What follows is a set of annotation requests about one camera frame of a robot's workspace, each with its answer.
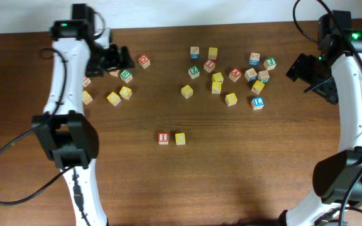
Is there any red i block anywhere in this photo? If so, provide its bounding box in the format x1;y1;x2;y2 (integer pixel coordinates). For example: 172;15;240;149
204;59;216;73
158;132;169;145

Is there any yellow C block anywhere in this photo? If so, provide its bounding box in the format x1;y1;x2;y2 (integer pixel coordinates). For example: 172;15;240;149
175;133;186;145

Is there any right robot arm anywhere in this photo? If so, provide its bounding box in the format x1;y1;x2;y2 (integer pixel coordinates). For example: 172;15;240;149
278;11;362;225

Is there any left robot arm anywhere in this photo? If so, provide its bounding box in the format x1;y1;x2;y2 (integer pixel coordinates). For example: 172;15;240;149
31;4;134;225

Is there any red A block left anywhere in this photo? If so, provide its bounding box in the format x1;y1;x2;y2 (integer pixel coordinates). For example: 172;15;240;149
109;70;121;77

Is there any red a block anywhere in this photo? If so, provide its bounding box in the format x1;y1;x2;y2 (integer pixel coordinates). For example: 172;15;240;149
229;68;242;82
109;70;121;77

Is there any red 6 block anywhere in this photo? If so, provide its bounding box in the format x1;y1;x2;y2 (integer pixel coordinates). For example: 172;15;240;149
83;77;91;87

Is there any green R block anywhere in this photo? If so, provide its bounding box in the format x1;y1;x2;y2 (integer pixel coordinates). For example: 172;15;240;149
119;70;133;83

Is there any yellow block left lower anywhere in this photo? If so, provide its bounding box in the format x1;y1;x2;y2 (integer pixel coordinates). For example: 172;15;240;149
107;92;121;106

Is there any yellow block left upper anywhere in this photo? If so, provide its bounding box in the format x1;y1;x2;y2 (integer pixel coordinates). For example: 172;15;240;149
119;86;133;100

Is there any yellow block far left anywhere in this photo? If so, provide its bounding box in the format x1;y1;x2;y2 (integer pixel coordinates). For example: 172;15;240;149
82;90;93;105

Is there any red Q block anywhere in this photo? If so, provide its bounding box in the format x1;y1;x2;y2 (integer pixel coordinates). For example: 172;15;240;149
138;55;151;69

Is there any green J block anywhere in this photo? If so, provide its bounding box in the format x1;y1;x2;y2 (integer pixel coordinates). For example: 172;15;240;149
263;57;277;70

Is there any green sided wooden block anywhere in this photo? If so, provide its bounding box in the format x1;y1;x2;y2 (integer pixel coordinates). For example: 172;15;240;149
258;70;270;83

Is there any blue picture block right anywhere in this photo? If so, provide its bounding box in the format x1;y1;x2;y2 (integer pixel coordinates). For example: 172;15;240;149
249;52;260;66

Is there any blue picture block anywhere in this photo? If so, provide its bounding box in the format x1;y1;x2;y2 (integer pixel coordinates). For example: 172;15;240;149
249;52;260;66
190;46;200;60

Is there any blue sided wooden block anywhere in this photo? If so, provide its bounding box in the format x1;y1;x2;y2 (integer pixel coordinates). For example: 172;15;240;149
244;68;258;82

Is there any blue L block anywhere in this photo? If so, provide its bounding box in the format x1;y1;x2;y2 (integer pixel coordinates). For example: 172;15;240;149
251;97;265;110

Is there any red A block right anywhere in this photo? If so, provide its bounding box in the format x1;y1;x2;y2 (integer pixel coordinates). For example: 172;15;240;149
229;68;242;82

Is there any yellow block centre left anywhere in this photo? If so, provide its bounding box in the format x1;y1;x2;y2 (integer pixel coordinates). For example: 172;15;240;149
180;85;194;99

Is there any green Z block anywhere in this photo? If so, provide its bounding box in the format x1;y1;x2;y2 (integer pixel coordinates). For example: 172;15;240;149
188;66;200;79

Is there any yellow block centre upper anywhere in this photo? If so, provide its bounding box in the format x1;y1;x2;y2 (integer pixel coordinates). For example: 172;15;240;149
212;72;224;83

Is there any yellow block centre lower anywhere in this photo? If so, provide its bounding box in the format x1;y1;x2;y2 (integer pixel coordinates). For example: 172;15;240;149
212;82;222;94

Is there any yellow block top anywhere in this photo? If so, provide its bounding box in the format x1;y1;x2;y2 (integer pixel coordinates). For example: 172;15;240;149
208;47;218;60

